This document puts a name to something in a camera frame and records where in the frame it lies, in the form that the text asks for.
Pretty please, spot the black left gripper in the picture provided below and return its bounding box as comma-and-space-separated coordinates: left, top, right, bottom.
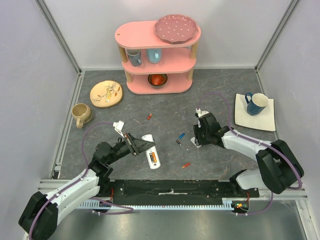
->
106, 131, 156, 165

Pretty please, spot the white remote control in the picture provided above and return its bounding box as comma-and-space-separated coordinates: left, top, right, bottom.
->
142, 134, 161, 170

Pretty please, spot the white battery cover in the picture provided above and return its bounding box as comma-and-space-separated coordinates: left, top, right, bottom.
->
190, 137, 202, 148

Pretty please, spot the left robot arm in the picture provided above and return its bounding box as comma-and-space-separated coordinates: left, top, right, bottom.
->
18, 133, 156, 240

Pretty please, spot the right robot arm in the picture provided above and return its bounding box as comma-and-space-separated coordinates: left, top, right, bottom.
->
191, 110, 304, 197

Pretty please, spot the red orange battery near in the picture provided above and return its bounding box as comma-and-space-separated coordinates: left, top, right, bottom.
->
182, 162, 190, 169

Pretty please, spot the dark blue mug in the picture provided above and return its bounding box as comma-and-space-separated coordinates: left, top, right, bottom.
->
244, 92, 269, 116

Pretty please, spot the white square plate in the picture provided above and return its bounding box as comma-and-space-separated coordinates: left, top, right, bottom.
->
234, 93, 276, 132

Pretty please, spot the yellow floral plate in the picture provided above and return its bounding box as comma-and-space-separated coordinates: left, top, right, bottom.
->
90, 80, 124, 108

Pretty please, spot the beige mug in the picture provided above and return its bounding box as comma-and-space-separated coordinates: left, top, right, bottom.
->
71, 103, 93, 129

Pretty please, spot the red mug in bowl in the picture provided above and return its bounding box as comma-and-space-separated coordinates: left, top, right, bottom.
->
151, 74, 166, 86

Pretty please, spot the dark bowl on shelf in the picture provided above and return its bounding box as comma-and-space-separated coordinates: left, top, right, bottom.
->
147, 74, 168, 89

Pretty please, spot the pink three-tier shelf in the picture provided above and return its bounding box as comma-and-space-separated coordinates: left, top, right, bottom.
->
114, 19, 201, 95

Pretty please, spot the grey mug on shelf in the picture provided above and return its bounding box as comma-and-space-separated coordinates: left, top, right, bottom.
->
126, 49, 142, 67

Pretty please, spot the light blue mug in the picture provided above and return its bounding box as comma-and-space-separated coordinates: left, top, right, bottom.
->
146, 48, 162, 64

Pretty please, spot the pink dotted plate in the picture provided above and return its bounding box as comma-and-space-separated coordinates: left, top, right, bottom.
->
154, 14, 199, 44

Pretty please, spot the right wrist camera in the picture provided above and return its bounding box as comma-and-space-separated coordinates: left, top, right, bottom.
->
195, 108, 209, 118

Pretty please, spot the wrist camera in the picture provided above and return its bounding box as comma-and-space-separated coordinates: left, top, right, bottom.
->
195, 108, 209, 118
113, 120, 125, 137

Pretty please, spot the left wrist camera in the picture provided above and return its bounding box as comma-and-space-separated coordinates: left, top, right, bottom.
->
113, 120, 125, 137

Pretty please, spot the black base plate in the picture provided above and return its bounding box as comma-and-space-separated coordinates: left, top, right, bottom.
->
96, 179, 260, 206

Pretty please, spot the white cable duct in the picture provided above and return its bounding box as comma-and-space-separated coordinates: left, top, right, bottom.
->
77, 199, 249, 212

